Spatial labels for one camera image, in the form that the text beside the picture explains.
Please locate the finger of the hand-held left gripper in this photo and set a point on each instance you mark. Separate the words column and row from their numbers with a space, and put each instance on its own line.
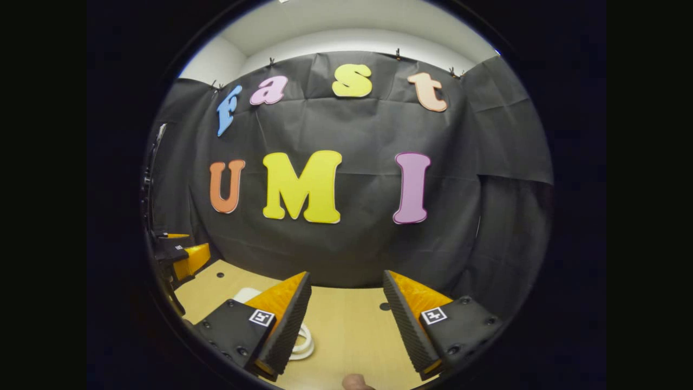
column 162, row 236
column 170, row 253

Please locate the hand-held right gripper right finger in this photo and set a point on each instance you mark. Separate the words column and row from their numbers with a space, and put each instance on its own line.
column 409, row 325

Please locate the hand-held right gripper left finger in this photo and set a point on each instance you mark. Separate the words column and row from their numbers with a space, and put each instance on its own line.
column 287, row 330

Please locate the white suitcase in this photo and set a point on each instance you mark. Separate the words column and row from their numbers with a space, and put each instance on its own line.
column 246, row 295

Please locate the silver stand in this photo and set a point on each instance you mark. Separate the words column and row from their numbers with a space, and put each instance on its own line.
column 161, row 132

